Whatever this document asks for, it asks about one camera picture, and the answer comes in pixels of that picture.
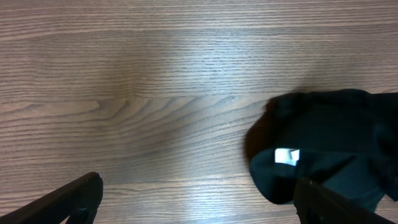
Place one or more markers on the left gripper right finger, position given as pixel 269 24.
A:
pixel 340 201

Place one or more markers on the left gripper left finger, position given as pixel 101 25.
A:
pixel 75 202

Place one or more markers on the black t-shirt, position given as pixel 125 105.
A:
pixel 344 140

